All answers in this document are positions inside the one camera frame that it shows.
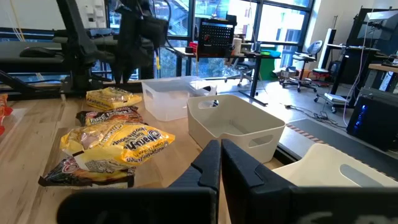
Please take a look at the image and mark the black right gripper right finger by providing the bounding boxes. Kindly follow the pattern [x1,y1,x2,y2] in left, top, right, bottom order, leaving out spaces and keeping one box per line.
[221,138,398,224]

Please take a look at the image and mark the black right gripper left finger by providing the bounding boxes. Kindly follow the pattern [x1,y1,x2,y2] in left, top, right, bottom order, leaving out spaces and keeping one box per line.
[57,139,222,224]

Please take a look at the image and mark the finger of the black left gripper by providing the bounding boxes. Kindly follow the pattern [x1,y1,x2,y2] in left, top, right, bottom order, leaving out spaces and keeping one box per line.
[112,60,127,84]
[126,58,141,83]

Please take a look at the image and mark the yellow Maruchan chicken ramen pack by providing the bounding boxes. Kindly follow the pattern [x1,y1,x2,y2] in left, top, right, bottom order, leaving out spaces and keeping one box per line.
[85,86,143,112]
[59,120,176,174]

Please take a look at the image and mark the black Maruchan fire noodle pack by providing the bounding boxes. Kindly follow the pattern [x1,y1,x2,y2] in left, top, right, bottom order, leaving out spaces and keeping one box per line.
[75,106,145,127]
[37,156,137,190]

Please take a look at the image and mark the orange Maruchan noodle pack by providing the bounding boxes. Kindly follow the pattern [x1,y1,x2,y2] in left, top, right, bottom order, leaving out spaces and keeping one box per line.
[0,93,14,137]

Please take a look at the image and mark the white plastic bin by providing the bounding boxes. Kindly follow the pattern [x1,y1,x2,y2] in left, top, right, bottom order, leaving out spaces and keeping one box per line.
[186,94,286,164]
[272,142,398,188]

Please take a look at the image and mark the black pegboard organiser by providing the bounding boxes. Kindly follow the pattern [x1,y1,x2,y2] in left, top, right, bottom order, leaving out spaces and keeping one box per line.
[198,17,236,57]

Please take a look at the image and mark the white paper roll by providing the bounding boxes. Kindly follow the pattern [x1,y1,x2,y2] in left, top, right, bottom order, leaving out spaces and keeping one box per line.
[232,37,243,57]

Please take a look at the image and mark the black office chair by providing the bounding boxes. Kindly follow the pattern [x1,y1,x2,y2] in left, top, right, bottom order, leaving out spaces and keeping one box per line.
[224,58,256,88]

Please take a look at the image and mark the green box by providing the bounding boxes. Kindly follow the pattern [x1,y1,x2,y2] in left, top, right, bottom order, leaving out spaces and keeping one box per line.
[259,57,277,81]

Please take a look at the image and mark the black computer tower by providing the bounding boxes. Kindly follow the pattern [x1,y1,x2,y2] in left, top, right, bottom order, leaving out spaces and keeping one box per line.
[346,88,398,152]

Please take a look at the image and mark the large glass window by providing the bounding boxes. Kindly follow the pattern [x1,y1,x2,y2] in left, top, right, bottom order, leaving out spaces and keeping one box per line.
[105,0,315,80]

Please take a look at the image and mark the grey office chair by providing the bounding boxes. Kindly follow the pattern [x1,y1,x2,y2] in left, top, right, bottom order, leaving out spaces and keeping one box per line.
[281,40,324,93]

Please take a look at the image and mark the black standing desk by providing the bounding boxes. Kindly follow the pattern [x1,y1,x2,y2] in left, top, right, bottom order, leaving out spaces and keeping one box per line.
[313,43,389,113]

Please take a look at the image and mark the wooden desk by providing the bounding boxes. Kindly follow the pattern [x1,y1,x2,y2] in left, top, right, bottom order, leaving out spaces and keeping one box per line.
[368,63,398,75]

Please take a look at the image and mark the black computer monitor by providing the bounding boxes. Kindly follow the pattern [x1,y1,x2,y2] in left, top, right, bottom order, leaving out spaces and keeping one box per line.
[356,9,398,41]

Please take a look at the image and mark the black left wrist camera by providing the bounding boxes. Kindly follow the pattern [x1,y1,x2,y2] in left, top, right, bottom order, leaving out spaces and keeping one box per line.
[138,14,169,50]

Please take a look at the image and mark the white wall switch panel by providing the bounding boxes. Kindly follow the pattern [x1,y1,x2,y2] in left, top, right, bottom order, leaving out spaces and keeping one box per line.
[83,0,107,29]

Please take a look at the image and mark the black floor cables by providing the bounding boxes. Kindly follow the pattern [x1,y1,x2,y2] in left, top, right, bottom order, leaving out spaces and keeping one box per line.
[284,104,346,128]

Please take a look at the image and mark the yellow cable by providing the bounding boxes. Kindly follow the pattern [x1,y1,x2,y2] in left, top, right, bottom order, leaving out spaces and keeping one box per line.
[9,0,26,42]

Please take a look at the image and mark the white hanging cable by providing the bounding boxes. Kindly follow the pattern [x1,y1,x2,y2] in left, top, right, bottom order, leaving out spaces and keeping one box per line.
[341,4,376,127]

